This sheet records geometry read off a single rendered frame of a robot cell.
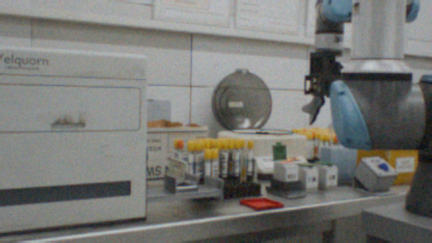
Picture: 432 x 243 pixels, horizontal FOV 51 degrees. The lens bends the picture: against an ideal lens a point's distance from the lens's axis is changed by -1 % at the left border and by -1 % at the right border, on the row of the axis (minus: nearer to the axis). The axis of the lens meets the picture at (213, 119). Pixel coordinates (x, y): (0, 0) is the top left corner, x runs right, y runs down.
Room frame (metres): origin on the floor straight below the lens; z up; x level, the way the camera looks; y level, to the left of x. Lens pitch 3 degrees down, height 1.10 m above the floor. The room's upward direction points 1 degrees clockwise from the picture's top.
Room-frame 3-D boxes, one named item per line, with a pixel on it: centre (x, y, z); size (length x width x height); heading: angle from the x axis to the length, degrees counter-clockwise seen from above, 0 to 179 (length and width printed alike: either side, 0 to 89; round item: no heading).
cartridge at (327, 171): (1.15, -0.29, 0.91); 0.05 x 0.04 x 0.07; 30
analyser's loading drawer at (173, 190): (0.89, 0.08, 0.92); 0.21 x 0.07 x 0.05; 120
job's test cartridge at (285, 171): (1.07, -0.18, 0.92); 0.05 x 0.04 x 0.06; 29
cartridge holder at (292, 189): (1.07, -0.18, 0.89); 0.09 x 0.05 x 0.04; 29
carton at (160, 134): (1.28, 0.19, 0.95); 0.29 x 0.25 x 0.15; 30
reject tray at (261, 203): (0.95, -0.11, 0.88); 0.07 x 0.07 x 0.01; 30
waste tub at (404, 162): (1.28, -0.49, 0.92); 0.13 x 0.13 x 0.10; 27
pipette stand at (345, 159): (1.23, -0.34, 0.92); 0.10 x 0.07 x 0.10; 122
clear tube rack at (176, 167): (1.16, 0.00, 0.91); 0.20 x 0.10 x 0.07; 120
